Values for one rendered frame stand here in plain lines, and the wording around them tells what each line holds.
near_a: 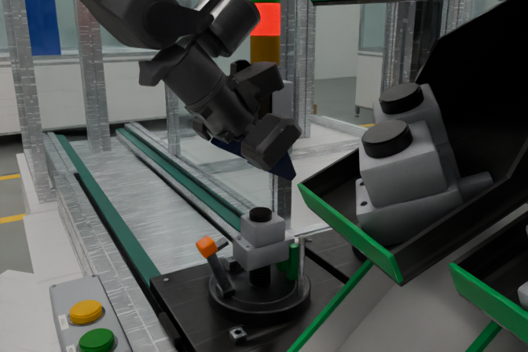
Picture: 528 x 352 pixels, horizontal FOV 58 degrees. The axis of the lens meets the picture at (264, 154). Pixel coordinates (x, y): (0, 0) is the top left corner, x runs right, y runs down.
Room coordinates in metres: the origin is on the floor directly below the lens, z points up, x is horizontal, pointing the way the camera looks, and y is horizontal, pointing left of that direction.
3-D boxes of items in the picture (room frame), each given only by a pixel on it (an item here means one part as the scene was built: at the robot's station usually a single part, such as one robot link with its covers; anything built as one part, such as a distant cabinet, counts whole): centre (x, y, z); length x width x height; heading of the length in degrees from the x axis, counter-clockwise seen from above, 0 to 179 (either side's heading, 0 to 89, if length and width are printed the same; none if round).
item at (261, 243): (0.58, 0.00, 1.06); 0.08 x 0.04 x 0.07; 120
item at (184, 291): (0.58, 0.01, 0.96); 0.24 x 0.24 x 0.02; 30
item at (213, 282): (0.58, 0.01, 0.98); 0.14 x 0.14 x 0.02
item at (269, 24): (0.80, 0.00, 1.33); 0.05 x 0.05 x 0.05
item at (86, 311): (0.54, 0.23, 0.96); 0.04 x 0.04 x 0.02
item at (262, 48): (0.80, 0.00, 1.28); 0.05 x 0.05 x 0.05
